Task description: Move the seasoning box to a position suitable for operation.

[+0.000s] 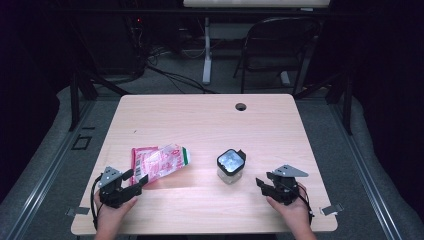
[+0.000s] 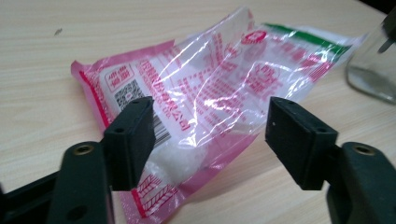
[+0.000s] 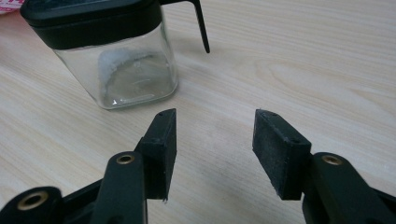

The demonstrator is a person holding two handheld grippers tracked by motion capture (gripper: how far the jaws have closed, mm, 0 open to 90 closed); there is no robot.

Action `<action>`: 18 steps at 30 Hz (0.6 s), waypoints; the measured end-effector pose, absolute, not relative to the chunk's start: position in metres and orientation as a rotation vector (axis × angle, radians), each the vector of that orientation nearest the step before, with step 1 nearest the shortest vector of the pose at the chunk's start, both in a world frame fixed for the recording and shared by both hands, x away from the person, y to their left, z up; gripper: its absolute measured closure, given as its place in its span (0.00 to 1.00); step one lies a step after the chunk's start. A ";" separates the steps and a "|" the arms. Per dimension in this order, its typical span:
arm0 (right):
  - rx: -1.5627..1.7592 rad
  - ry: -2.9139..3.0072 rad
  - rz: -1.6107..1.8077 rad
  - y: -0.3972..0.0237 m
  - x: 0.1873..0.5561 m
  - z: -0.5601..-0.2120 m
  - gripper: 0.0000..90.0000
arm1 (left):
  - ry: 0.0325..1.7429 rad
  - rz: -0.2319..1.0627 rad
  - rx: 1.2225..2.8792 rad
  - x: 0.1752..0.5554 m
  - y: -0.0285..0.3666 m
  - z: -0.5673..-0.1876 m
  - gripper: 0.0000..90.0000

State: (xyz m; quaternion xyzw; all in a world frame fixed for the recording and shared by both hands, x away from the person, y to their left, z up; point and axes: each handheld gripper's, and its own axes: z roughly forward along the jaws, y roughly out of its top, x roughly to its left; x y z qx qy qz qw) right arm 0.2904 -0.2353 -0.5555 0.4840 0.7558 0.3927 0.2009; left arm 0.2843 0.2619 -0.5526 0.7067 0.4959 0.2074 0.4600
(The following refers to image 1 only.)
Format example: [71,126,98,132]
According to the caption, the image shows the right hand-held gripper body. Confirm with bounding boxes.
[266,163,310,206]

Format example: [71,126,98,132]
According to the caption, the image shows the pink printed plastic bag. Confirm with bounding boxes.
[130,143,191,186]

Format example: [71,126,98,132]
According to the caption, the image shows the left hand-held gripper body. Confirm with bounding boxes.
[97,166,135,210]

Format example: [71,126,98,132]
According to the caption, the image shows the dark computer tower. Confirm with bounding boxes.
[75,13,148,80]

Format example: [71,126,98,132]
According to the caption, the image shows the right hand-held gripper black cable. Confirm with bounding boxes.
[295,184,315,225]

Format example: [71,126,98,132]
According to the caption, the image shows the black metal stand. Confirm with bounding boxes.
[67,66,132,133]
[293,71,354,136]

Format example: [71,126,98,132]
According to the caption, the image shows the black folding chair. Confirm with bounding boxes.
[232,16,322,96]

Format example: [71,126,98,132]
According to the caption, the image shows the clear jar with black lid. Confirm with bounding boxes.
[215,148,248,185]

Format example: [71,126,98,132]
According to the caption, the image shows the black floor cables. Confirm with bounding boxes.
[145,46,218,95]

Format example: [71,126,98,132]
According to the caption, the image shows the person's left hand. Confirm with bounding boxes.
[93,189,139,231]

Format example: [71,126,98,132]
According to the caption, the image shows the white desk leg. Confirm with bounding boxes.
[279,70,292,88]
[201,16,214,86]

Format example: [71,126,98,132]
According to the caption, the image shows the left hand-held gripper black cable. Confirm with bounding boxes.
[89,174,103,231]

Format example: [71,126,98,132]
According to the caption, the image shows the hand-held gripper black cable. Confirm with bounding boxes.
[89,174,103,231]
[295,184,315,225]

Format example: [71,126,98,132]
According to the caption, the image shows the person's right hand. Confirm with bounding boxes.
[265,184,314,233]

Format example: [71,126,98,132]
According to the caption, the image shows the grey metal floor rail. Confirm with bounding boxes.
[328,99,405,240]
[5,99,96,240]

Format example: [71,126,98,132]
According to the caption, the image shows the grey metal table bracket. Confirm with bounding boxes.
[65,206,91,217]
[319,203,344,216]

